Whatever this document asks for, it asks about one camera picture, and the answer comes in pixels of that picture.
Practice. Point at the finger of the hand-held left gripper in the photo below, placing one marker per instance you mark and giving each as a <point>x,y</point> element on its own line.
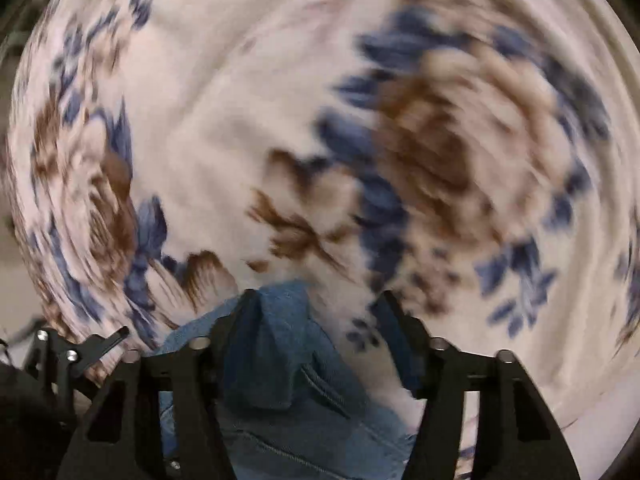
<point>60,360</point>

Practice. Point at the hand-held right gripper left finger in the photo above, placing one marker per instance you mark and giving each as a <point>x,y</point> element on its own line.
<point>239,320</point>

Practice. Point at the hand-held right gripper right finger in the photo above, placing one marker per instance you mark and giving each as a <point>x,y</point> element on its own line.
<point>395,330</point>

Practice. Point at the blue denim pants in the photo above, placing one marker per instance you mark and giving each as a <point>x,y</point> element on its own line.
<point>280,360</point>

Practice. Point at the floral printed bed sheet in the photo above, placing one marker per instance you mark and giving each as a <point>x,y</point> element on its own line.
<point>225,110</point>

